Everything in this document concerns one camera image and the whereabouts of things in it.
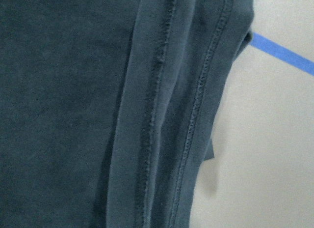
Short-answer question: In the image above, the black graphic t-shirt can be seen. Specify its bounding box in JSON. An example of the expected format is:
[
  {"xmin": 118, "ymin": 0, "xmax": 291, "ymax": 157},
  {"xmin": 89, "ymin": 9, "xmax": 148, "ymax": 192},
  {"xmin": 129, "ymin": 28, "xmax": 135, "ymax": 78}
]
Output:
[{"xmin": 0, "ymin": 0, "xmax": 254, "ymax": 228}]

